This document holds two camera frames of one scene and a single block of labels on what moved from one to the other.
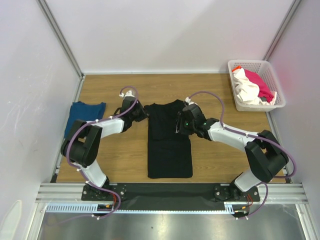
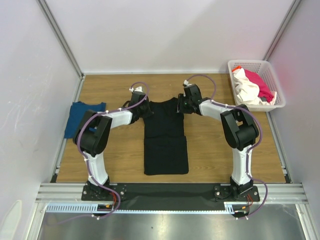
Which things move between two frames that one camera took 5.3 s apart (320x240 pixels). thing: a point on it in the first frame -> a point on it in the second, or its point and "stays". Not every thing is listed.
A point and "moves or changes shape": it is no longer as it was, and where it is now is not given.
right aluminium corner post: x=290 y=15 stays
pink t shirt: x=265 y=90 stays
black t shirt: x=169 y=151 moves or changes shape
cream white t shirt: x=247 y=91 stays
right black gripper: x=181 y=122 -> x=182 y=105
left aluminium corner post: x=58 y=32 stays
